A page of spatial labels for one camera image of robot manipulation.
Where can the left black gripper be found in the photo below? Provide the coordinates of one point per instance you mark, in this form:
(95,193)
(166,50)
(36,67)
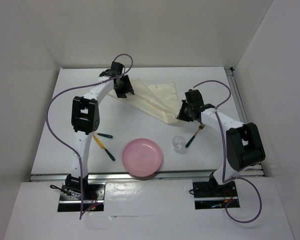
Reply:
(127,88)

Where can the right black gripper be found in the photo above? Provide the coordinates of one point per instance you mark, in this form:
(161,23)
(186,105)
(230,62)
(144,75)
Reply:
(181,115)

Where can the cream cloth placemat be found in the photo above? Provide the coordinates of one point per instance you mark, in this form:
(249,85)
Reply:
(156,100)

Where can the clear plastic cup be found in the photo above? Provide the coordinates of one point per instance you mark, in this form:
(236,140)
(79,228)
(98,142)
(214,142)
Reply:
(179,144)

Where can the gold spoon green handle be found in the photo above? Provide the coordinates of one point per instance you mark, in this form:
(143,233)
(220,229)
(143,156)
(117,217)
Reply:
(104,135)

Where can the pink plastic plate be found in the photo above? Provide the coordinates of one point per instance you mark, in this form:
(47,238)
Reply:
(142,157)

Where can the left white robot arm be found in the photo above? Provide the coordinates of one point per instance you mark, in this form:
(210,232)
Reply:
(85,119)

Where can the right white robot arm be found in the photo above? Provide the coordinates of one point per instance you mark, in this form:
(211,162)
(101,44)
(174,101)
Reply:
(242,146)

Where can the gold fork green handle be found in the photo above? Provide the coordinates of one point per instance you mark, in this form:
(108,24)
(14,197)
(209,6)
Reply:
(201,127)

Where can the gold knife green handle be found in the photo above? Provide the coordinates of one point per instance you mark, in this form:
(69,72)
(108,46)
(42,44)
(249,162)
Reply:
(101,145)

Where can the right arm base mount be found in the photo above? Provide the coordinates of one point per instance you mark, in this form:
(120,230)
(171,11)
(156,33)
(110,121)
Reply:
(205,198)

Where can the aluminium rail frame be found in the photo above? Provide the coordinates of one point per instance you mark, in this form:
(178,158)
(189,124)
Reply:
(54,155)

